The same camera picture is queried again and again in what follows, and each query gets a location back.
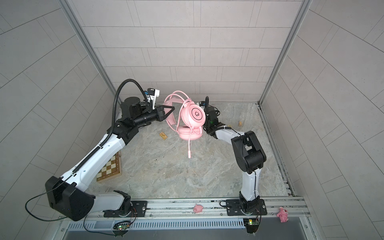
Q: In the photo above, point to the small wooden block centre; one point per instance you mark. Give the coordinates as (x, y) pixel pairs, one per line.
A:
(163, 135)

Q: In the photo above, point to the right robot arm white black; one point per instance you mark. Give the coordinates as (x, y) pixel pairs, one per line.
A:
(249, 156)

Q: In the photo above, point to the pink headphones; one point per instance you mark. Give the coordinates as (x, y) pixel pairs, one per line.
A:
(191, 117)

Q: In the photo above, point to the pink pig toy centre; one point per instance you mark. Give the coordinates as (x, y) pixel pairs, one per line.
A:
(198, 208)

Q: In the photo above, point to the wooden chessboard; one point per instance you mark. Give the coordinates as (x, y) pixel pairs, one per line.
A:
(111, 169)

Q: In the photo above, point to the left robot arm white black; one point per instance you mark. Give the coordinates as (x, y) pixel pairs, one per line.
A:
(67, 194)

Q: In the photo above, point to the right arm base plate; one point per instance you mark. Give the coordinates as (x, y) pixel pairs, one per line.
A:
(233, 208)

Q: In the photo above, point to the pink pig toy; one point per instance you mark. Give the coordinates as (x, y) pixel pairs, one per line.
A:
(283, 215)
(198, 208)

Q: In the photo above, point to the right circuit board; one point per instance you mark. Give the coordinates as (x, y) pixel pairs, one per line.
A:
(251, 225)

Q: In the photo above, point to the left circuit board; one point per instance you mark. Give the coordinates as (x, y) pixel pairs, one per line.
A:
(122, 226)

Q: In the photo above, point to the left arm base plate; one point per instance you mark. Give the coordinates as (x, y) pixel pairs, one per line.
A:
(136, 209)

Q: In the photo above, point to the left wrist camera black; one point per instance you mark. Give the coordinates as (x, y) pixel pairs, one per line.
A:
(133, 107)

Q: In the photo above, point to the pink pig toy right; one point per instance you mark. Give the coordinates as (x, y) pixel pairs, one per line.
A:
(283, 215)

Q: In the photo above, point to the aluminium rail frame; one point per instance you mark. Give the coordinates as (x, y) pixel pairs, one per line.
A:
(214, 208)

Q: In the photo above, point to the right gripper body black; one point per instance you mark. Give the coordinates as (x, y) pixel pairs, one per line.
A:
(207, 123)

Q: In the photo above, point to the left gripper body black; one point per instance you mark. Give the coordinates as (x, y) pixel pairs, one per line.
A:
(151, 116)

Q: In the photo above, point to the circuit board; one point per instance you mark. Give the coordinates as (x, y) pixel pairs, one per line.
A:
(251, 225)
(122, 226)

